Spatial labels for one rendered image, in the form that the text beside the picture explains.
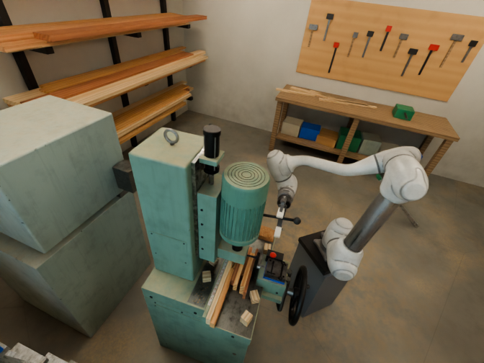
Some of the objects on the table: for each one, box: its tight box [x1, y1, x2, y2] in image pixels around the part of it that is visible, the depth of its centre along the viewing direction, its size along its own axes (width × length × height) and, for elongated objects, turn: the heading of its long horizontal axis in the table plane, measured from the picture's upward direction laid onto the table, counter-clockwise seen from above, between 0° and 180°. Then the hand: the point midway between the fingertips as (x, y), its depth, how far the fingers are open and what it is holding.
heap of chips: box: [258, 225, 275, 243], centre depth 140 cm, size 9×14×4 cm, turn 67°
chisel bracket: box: [218, 238, 249, 265], centre depth 119 cm, size 7×14×8 cm, turn 67°
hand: (278, 226), depth 119 cm, fingers open, 13 cm apart
